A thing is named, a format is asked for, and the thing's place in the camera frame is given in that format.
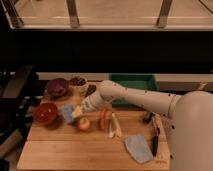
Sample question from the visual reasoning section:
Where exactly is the wooden cutting board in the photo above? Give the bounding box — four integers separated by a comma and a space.
16, 81, 175, 171

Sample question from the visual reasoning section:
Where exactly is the orange carrot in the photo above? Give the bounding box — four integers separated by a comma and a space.
99, 108, 108, 130

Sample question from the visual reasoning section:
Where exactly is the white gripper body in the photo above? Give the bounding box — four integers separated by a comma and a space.
82, 91, 110, 112

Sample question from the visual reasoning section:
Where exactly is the red bowl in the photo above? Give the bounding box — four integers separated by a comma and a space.
33, 103, 58, 126

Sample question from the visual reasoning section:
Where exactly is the purple bowl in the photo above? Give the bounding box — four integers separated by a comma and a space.
45, 78, 69, 98

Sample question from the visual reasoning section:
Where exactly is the black handled knife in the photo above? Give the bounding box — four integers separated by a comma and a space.
152, 119, 160, 156

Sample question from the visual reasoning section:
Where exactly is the small bowl of nuts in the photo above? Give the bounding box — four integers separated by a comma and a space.
70, 76, 87, 92

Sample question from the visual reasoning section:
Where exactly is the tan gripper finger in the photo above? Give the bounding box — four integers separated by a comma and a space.
71, 106, 83, 118

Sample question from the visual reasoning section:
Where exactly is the orange ball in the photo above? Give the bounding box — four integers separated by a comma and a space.
78, 117, 91, 131

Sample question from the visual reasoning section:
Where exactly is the blue sponge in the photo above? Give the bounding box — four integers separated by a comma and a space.
60, 105, 74, 124

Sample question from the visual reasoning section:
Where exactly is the blue grey cloth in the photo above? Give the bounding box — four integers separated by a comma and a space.
124, 134, 153, 164

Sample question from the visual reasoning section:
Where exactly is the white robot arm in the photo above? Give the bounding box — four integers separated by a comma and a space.
80, 80, 213, 171

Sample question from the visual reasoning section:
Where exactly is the dark rectangular block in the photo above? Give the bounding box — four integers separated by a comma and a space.
85, 85, 96, 97

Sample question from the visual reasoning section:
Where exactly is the black stand on left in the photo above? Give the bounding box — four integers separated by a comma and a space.
0, 65, 38, 145

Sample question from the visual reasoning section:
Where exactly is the green plastic tray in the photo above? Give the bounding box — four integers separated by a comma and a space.
108, 73, 160, 108

